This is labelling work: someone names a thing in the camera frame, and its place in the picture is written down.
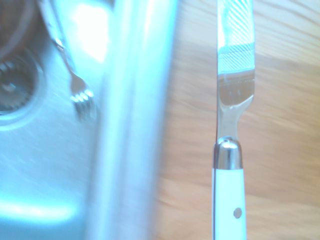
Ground round metal sink drain strainer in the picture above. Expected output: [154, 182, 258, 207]
[0, 53, 47, 131]

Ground white-handled steel table knife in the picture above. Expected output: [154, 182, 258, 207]
[211, 0, 256, 240]

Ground white-handled steel fork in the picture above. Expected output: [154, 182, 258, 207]
[41, 0, 98, 121]

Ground stainless steel sink basin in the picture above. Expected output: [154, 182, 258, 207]
[0, 0, 180, 240]

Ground brown wooden bowl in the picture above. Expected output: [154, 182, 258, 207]
[0, 0, 42, 60]

